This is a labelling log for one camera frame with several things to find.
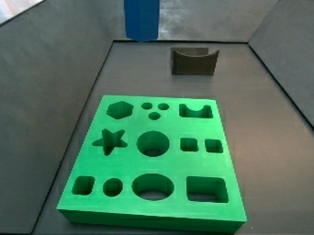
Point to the blue hexagonal prism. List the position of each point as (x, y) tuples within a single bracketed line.
[(142, 19)]

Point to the green shape sorting board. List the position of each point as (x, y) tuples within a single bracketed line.
[(154, 167)]

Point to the black curved holder block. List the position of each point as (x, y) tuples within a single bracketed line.
[(193, 61)]

